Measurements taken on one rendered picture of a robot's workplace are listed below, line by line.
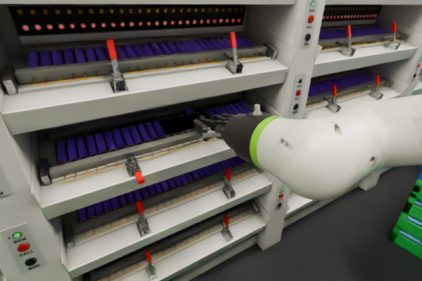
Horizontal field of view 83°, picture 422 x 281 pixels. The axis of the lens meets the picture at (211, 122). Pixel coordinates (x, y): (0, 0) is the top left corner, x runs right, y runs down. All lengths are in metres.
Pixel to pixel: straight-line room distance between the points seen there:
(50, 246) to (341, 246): 1.02
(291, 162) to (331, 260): 0.87
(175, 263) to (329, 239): 0.66
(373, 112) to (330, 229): 0.90
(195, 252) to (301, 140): 0.65
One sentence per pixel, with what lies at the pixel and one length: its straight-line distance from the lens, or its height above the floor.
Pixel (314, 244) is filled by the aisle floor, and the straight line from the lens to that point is 1.18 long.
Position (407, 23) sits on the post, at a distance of 1.30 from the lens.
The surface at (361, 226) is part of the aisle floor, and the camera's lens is 1.33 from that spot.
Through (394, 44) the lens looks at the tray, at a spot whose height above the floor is 0.75.
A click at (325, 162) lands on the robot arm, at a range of 0.31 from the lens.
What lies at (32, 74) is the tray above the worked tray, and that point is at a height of 0.77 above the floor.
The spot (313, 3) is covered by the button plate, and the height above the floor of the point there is 0.88.
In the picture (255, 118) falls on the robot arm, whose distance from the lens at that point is 0.41.
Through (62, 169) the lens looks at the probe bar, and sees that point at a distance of 0.59.
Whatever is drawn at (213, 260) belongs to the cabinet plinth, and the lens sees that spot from 1.02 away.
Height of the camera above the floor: 0.88
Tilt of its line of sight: 26 degrees down
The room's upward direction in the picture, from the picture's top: straight up
